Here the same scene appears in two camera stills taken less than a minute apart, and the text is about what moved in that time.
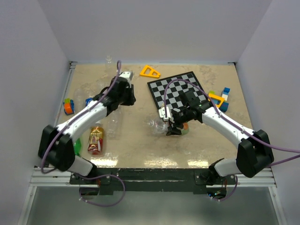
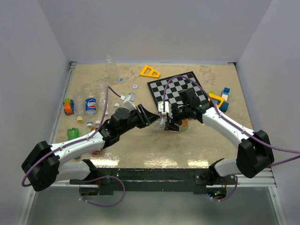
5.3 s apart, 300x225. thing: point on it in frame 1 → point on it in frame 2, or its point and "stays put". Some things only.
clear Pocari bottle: (110, 68) stays put
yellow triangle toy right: (220, 98) stays put
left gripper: (131, 99) → (148, 117)
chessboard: (167, 92) stays put
